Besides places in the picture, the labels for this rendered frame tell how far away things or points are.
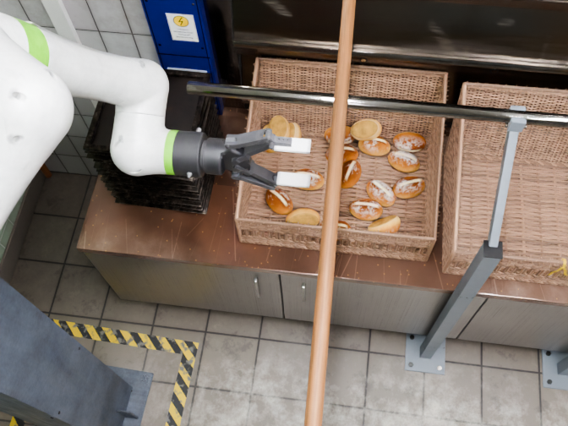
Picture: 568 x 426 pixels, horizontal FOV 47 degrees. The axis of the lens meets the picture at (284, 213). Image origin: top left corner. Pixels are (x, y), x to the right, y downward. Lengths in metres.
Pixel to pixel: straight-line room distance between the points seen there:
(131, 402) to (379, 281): 1.03
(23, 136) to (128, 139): 0.44
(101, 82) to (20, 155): 0.34
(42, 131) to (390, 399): 1.74
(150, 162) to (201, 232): 0.66
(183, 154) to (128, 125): 0.12
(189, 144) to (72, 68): 0.28
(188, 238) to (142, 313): 0.64
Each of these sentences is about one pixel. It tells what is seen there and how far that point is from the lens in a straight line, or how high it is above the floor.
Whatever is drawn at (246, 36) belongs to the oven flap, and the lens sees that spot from 1.84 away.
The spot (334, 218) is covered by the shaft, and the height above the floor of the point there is 1.20.
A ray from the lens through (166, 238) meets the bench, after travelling 1.96.
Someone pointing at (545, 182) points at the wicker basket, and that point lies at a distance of 2.11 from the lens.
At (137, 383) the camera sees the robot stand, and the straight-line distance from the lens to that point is 2.44.
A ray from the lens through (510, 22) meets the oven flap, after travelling 1.81.
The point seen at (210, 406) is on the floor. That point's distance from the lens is 2.38.
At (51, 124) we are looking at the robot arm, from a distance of 0.91.
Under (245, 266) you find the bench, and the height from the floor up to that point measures 0.58.
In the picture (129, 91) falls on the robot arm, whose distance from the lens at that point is 1.28.
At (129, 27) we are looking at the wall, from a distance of 1.96.
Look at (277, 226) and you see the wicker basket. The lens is 1.77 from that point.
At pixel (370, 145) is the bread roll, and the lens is 2.01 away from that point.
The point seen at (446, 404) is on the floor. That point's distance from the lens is 2.41.
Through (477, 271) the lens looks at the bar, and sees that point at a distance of 1.63.
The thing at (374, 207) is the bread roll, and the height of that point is 0.64.
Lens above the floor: 2.33
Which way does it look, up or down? 64 degrees down
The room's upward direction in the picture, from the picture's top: 4 degrees counter-clockwise
